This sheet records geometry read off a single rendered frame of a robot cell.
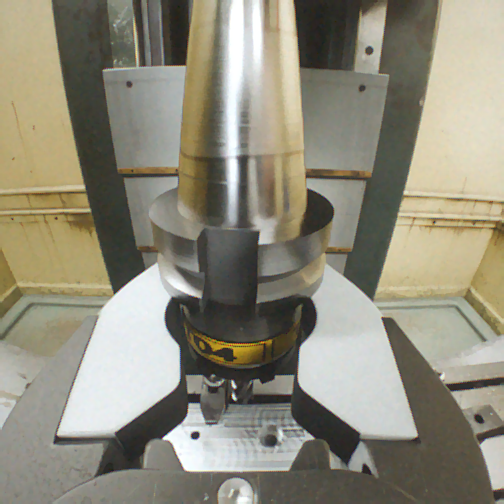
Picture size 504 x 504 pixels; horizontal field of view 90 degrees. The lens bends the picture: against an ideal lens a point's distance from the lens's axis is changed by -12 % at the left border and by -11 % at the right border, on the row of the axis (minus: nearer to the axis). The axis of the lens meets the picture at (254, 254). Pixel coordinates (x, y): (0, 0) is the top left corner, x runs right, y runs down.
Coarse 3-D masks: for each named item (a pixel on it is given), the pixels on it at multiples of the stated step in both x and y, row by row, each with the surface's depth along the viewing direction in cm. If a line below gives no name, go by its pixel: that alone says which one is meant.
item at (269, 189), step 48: (192, 0) 7; (240, 0) 6; (288, 0) 6; (192, 48) 7; (240, 48) 6; (288, 48) 7; (192, 96) 7; (240, 96) 7; (288, 96) 7; (192, 144) 8; (240, 144) 7; (288, 144) 8; (192, 192) 8; (240, 192) 8; (288, 192) 8
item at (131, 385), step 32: (128, 288) 10; (160, 288) 10; (128, 320) 8; (160, 320) 8; (96, 352) 7; (128, 352) 7; (160, 352) 7; (96, 384) 6; (128, 384) 6; (160, 384) 6; (64, 416) 6; (96, 416) 6; (128, 416) 6; (160, 416) 6; (128, 448) 6
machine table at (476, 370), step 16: (448, 368) 54; (464, 368) 54; (480, 368) 54; (496, 368) 53; (192, 384) 51; (256, 384) 52; (272, 384) 52; (288, 384) 52; (448, 384) 51; (464, 384) 52; (496, 384) 53; (192, 400) 52; (256, 400) 52; (272, 400) 52; (288, 400) 52; (464, 400) 47; (480, 400) 47; (496, 400) 47; (496, 448) 39; (496, 464) 37; (496, 480) 35; (496, 496) 35
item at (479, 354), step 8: (480, 344) 80; (488, 344) 79; (496, 344) 78; (464, 352) 81; (472, 352) 79; (480, 352) 78; (488, 352) 77; (496, 352) 76; (440, 360) 82; (448, 360) 81; (456, 360) 80; (464, 360) 79; (472, 360) 78; (480, 360) 76; (488, 360) 75; (496, 360) 74
